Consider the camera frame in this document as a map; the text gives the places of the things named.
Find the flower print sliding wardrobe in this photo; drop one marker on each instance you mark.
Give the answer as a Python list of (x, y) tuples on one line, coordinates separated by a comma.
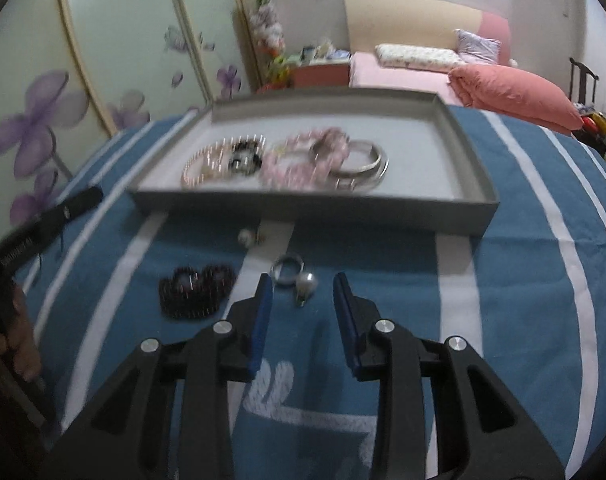
[(108, 60)]

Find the bed with pink sheet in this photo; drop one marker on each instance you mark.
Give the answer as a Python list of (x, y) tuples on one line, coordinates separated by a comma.
[(398, 80)]

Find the shallow grey cardboard box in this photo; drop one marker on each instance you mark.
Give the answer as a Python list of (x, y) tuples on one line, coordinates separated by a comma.
[(308, 220)]

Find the pearl earring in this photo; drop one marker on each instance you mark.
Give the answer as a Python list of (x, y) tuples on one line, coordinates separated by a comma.
[(308, 280), (244, 237)]

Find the coral folded quilt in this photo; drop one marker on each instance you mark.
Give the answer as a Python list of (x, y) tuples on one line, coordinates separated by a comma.
[(513, 95)]

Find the silver bangle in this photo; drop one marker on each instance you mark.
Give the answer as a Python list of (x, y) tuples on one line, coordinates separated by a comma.
[(355, 185), (368, 147)]

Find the purple pillow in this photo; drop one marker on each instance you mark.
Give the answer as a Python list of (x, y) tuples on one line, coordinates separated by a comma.
[(478, 46)]

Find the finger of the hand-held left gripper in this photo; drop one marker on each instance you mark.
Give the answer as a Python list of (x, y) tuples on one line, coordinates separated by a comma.
[(58, 220)]

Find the beige and pink headboard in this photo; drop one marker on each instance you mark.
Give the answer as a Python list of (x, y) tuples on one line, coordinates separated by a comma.
[(408, 20)]

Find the blue striped tablecloth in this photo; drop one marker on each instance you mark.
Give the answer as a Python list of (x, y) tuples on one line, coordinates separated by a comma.
[(523, 285)]

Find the dark wooden chair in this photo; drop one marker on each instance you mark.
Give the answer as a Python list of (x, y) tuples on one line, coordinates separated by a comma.
[(580, 82)]

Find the white patterned pillow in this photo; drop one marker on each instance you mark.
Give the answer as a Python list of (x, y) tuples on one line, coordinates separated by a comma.
[(418, 56)]

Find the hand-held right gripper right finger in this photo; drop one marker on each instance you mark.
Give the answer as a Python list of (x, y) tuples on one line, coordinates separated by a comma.
[(344, 320)]

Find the light blue cloth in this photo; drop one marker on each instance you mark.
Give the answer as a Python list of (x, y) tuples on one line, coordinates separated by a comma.
[(341, 54)]

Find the colourful toys pile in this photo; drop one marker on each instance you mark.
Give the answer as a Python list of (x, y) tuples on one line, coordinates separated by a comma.
[(593, 120)]

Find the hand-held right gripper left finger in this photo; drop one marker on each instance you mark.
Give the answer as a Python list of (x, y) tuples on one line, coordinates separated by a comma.
[(263, 320)]

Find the clear tube of plush toys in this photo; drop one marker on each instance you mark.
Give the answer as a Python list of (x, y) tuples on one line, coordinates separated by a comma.
[(268, 30)]

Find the red bin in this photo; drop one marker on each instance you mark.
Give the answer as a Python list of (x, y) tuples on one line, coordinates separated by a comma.
[(268, 88)]

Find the person's left hand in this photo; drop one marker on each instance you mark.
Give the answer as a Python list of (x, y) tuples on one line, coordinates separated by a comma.
[(25, 340)]

